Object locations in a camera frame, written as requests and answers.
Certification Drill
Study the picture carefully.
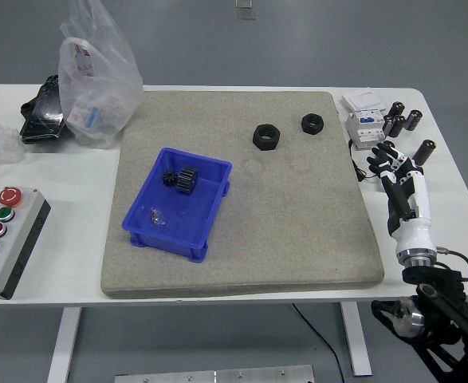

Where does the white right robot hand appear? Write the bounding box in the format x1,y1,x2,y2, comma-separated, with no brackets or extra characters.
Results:
366,142,438,256

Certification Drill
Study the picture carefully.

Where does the black spur gear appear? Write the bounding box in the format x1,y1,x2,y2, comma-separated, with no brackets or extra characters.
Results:
176,166,197,196

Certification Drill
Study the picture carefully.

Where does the small black hex nut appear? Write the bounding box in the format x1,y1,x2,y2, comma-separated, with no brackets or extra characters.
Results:
300,113,325,135

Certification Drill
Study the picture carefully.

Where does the large black hex nut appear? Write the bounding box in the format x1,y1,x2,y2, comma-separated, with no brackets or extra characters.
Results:
251,123,281,151

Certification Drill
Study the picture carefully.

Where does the grey push-button control box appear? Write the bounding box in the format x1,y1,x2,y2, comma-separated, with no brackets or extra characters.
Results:
0,185,52,301

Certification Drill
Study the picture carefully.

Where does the white circuit breaker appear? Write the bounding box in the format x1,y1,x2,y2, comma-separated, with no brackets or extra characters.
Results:
344,108,387,152

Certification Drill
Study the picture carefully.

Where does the white table leg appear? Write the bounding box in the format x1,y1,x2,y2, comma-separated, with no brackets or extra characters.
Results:
46,306,82,383
339,302,373,377

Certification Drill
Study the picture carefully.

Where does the grey-brown felt mat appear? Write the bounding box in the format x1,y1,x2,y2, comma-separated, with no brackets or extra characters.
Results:
100,90,385,299

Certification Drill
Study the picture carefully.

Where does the blue plastic bin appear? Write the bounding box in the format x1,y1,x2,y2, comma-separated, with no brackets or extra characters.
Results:
120,146,234,265

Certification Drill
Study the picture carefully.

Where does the small clear screw bag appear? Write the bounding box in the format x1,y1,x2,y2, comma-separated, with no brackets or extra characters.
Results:
148,207,167,228

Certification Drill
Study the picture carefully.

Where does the clear floor marker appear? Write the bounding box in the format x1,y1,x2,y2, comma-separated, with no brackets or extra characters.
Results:
235,0,257,21

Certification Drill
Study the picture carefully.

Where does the large clear plastic bag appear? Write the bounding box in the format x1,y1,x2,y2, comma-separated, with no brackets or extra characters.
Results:
57,0,144,150

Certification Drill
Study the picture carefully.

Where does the white blue printed packet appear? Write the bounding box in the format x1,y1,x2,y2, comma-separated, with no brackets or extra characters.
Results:
68,98,100,132

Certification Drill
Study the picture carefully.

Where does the black part in wrap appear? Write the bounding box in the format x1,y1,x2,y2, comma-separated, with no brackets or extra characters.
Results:
19,74,75,144

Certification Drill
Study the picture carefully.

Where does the red emergency stop button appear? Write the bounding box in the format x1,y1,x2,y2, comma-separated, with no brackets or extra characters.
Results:
0,186,22,207

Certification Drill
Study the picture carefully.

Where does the thin black cord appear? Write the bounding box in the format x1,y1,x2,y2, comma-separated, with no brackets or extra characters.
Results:
348,138,378,184

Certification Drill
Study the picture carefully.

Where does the white wall switch plate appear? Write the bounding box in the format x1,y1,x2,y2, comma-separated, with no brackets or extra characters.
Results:
340,90,388,115

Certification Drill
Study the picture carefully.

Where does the black floor cable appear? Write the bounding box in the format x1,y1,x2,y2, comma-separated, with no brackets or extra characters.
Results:
291,302,346,383

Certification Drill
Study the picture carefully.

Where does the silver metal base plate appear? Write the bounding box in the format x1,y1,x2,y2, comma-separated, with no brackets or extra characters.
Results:
114,364,315,383

